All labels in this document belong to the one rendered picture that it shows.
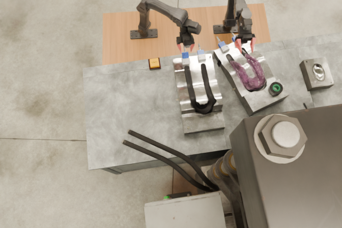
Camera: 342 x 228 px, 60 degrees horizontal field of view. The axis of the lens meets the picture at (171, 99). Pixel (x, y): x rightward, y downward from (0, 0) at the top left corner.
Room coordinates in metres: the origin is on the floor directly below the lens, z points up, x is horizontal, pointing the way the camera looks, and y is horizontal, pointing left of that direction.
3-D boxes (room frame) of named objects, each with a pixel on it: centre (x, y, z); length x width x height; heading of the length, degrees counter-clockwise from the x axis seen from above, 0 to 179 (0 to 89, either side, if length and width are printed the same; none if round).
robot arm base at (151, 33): (1.12, 0.17, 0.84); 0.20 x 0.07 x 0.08; 90
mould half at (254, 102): (0.74, -0.53, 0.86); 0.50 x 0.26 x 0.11; 22
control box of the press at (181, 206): (-0.09, -0.03, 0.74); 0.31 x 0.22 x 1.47; 95
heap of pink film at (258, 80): (0.74, -0.52, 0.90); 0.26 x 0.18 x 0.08; 22
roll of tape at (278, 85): (0.60, -0.66, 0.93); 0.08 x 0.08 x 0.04
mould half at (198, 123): (0.63, -0.18, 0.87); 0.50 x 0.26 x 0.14; 5
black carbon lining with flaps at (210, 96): (0.64, -0.19, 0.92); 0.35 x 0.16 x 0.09; 5
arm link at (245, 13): (0.94, -0.44, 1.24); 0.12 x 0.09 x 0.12; 0
